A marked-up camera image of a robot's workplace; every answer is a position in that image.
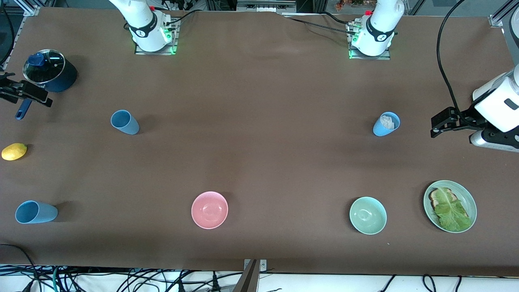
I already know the grey metal box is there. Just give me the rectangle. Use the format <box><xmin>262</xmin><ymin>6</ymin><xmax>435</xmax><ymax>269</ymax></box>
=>
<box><xmin>236</xmin><ymin>0</ymin><xmax>297</xmax><ymax>13</ymax></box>

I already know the light blue cup holding paper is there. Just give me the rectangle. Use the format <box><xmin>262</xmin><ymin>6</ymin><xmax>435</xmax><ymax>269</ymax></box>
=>
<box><xmin>373</xmin><ymin>112</ymin><xmax>401</xmax><ymax>137</ymax></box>

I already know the glass lid with blue knob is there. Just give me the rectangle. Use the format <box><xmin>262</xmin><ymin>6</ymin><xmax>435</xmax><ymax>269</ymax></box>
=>
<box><xmin>23</xmin><ymin>49</ymin><xmax>66</xmax><ymax>84</ymax></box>

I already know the black cable to right base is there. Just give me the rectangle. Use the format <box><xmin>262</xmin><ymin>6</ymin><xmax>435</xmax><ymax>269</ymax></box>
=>
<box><xmin>164</xmin><ymin>9</ymin><xmax>199</xmax><ymax>25</ymax></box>

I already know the black floor cable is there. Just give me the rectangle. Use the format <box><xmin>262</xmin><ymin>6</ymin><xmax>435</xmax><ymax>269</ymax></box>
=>
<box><xmin>0</xmin><ymin>243</ymin><xmax>41</xmax><ymax>292</ymax></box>

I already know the green lettuce leaf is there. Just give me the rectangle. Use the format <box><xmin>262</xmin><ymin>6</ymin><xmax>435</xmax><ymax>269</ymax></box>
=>
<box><xmin>434</xmin><ymin>188</ymin><xmax>473</xmax><ymax>232</ymax></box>

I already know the dark blue saucepan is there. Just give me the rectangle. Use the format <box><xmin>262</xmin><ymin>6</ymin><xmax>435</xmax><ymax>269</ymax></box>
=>
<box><xmin>15</xmin><ymin>49</ymin><xmax>77</xmax><ymax>120</ymax></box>

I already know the black cable to base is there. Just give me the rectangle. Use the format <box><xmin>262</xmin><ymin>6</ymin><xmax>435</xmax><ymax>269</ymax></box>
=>
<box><xmin>280</xmin><ymin>11</ymin><xmax>357</xmax><ymax>35</ymax></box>
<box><xmin>164</xmin><ymin>9</ymin><xmax>199</xmax><ymax>25</ymax></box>

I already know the blue plastic cup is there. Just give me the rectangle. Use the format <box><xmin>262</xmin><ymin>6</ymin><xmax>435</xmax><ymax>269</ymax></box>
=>
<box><xmin>111</xmin><ymin>110</ymin><xmax>140</xmax><ymax>135</ymax></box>
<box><xmin>15</xmin><ymin>201</ymin><xmax>58</xmax><ymax>224</ymax></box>

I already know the mint green bowl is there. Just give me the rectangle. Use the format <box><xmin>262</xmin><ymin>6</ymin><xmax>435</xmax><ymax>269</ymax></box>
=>
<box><xmin>350</xmin><ymin>197</ymin><xmax>387</xmax><ymax>235</ymax></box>

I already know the pink bowl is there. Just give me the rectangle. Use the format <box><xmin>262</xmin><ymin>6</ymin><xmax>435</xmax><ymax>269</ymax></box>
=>
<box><xmin>191</xmin><ymin>191</ymin><xmax>229</xmax><ymax>230</ymax></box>

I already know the yellow lemon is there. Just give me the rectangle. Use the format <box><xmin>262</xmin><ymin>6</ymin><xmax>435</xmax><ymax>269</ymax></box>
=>
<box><xmin>1</xmin><ymin>143</ymin><xmax>28</xmax><ymax>161</ymax></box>

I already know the dark camera pole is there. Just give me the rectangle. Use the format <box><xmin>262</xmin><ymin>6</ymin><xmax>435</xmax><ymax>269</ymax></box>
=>
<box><xmin>233</xmin><ymin>260</ymin><xmax>258</xmax><ymax>292</ymax></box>

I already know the green plate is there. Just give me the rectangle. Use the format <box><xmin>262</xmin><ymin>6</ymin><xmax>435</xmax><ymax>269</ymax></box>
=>
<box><xmin>423</xmin><ymin>180</ymin><xmax>477</xmax><ymax>234</ymax></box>

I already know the aluminium frame profile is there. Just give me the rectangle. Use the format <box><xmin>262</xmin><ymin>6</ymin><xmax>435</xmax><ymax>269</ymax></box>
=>
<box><xmin>489</xmin><ymin>0</ymin><xmax>519</xmax><ymax>28</ymax></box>
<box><xmin>12</xmin><ymin>0</ymin><xmax>41</xmax><ymax>17</ymax></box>

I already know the toast slice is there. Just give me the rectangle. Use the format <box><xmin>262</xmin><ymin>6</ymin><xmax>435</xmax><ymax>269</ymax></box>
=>
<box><xmin>429</xmin><ymin>188</ymin><xmax>471</xmax><ymax>221</ymax></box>

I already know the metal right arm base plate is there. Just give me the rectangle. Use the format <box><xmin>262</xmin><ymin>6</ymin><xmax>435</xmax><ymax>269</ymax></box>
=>
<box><xmin>135</xmin><ymin>18</ymin><xmax>178</xmax><ymax>55</ymax></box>

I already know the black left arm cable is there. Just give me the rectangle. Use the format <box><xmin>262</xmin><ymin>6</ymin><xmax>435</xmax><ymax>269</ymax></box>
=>
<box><xmin>437</xmin><ymin>0</ymin><xmax>467</xmax><ymax>118</ymax></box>

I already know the black cable to left base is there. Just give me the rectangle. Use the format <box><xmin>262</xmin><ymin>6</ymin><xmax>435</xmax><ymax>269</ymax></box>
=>
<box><xmin>280</xmin><ymin>11</ymin><xmax>357</xmax><ymax>35</ymax></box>

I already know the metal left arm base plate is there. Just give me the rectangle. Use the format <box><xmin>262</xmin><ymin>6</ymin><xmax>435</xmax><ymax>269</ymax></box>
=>
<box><xmin>349</xmin><ymin>24</ymin><xmax>392</xmax><ymax>60</ymax></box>

